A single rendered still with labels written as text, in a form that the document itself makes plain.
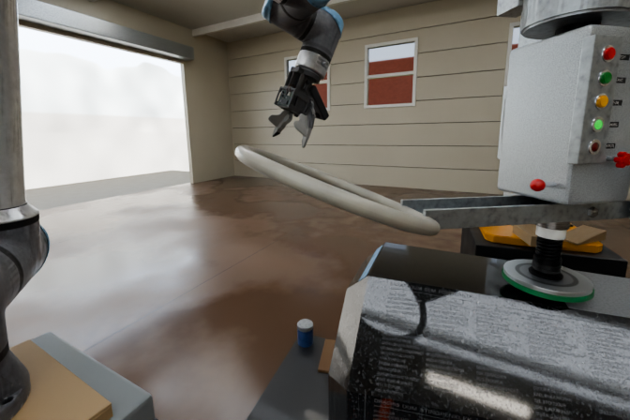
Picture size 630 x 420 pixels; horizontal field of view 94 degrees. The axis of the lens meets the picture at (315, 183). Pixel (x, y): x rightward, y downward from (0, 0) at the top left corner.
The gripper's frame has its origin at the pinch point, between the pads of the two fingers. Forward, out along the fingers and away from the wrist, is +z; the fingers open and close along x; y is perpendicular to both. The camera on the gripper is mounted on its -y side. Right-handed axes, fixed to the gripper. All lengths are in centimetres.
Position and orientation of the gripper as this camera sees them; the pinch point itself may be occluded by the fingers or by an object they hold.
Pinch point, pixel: (289, 142)
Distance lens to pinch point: 86.6
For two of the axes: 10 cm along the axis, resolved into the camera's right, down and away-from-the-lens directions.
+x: 6.5, 3.1, -6.9
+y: -6.7, -2.0, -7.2
